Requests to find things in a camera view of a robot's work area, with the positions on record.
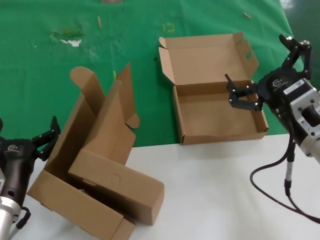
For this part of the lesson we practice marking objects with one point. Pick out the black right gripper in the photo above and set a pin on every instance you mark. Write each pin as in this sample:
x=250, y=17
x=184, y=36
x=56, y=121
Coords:
x=277, y=87

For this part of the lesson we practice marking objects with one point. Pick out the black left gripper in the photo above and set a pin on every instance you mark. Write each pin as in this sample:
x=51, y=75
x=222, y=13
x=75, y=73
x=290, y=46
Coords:
x=15, y=162

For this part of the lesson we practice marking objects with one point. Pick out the cardboard box holed flap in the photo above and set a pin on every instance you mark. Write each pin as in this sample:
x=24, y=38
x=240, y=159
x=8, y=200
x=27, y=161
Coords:
x=212, y=120

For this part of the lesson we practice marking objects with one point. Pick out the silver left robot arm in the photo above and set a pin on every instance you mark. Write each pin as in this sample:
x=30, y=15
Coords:
x=6, y=217

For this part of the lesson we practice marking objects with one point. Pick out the large open cardboard box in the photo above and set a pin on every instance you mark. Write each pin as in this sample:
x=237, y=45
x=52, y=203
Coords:
x=75, y=212

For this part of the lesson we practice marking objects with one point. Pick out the open cardboard box round dent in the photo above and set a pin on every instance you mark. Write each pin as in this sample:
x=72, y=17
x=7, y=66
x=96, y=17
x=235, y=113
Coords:
x=112, y=180

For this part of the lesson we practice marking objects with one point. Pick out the green table cloth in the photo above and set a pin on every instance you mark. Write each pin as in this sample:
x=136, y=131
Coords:
x=37, y=87

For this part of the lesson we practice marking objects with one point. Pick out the small wooden chip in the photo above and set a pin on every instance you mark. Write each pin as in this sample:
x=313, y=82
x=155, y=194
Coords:
x=247, y=15

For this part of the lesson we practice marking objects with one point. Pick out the small yellow-green strip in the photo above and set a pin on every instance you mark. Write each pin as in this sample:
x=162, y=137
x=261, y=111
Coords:
x=114, y=74

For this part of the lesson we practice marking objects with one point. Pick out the thin wooden stick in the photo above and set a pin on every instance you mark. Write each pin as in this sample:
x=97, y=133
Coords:
x=99, y=22

